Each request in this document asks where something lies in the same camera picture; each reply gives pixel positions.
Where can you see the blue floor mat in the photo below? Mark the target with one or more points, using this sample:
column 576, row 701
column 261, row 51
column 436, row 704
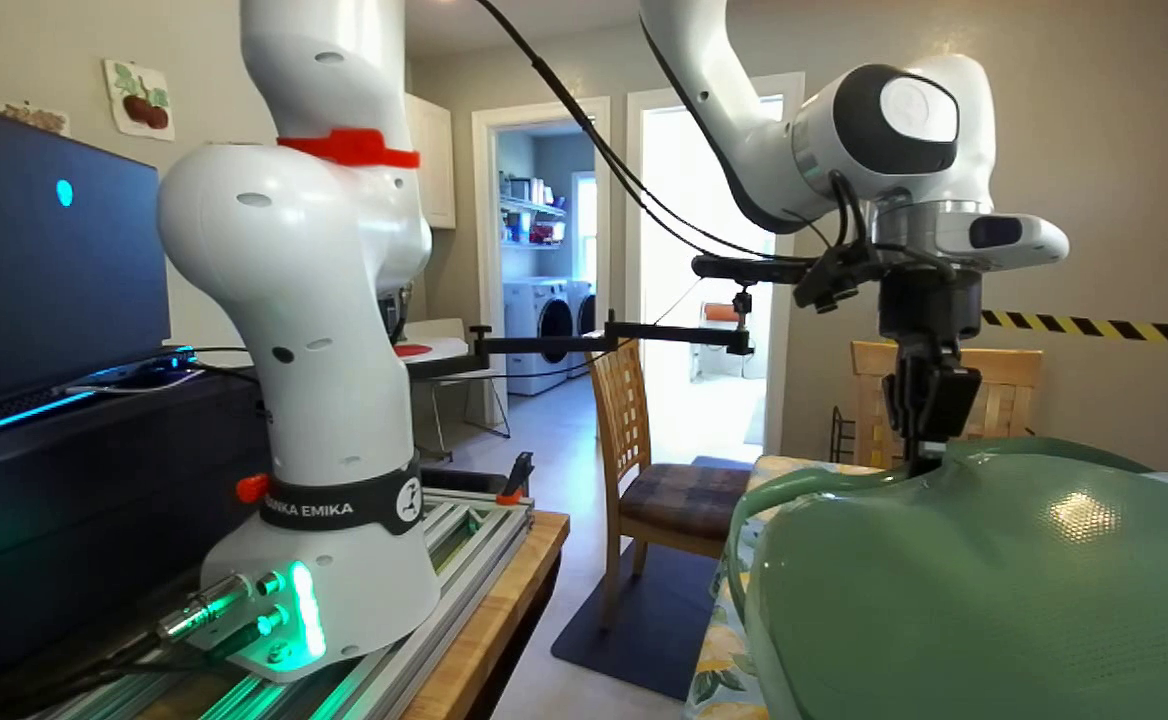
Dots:
column 636, row 625

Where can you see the black camera boom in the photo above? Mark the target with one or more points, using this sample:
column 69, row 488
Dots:
column 585, row 340

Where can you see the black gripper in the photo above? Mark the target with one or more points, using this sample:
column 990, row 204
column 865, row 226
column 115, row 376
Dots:
column 928, row 305

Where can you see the white side table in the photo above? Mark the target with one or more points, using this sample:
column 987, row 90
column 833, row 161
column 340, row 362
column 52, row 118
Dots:
column 459, row 402

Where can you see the wooden slat back chair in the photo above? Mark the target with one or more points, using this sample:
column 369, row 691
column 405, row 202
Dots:
column 620, row 415

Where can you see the yellow black caution tape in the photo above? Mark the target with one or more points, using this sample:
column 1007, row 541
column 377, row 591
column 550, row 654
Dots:
column 1119, row 329

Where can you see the washing machine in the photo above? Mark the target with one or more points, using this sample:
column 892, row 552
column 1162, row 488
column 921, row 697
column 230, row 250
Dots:
column 550, row 325

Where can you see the white wall cabinet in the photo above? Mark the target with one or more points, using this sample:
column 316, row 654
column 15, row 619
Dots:
column 429, row 161

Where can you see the black bench clamp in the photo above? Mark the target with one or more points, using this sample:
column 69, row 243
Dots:
column 478, row 476

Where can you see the wooden bench top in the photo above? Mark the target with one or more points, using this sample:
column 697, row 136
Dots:
column 490, row 625

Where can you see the aluminium mounting rail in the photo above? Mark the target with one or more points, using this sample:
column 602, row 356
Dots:
column 467, row 545

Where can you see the black computer monitor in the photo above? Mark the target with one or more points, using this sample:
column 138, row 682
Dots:
column 48, row 255

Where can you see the black stereo camera bar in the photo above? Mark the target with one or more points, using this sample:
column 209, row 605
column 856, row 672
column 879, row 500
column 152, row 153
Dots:
column 745, row 265

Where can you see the plaid seat cushion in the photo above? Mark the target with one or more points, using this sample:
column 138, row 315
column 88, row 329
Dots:
column 688, row 499

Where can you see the lemon print tablecloth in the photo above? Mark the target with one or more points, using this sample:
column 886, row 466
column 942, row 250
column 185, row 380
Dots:
column 711, row 682

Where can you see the fruit wall picture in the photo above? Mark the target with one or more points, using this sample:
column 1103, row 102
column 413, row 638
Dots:
column 142, row 102

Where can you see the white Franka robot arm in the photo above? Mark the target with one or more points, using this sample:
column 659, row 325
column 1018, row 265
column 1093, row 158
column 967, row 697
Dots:
column 316, row 345

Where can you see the small wall picture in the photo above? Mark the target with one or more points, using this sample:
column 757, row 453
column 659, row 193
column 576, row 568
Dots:
column 28, row 113

